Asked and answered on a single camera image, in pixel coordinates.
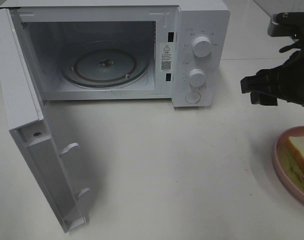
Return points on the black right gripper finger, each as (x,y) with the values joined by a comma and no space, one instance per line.
(255,83)
(262,99)

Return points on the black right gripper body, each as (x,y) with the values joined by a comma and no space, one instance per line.
(286,82)

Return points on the pink round plate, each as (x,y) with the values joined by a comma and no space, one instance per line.
(290,186)

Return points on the round white door button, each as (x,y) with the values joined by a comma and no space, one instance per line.
(193,97)

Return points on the white microwave door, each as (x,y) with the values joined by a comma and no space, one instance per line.
(28,122)

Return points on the lower white timer knob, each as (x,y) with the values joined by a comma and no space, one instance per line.
(196,77)

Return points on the upper white power knob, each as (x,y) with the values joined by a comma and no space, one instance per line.
(201,46)

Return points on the white microwave oven body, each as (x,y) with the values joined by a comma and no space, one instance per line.
(55,24)

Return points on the white warning label sticker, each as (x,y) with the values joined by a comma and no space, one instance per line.
(166,56)

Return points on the glass microwave turntable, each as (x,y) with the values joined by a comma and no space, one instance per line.
(105,64)

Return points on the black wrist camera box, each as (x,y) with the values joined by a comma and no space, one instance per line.
(287,24)

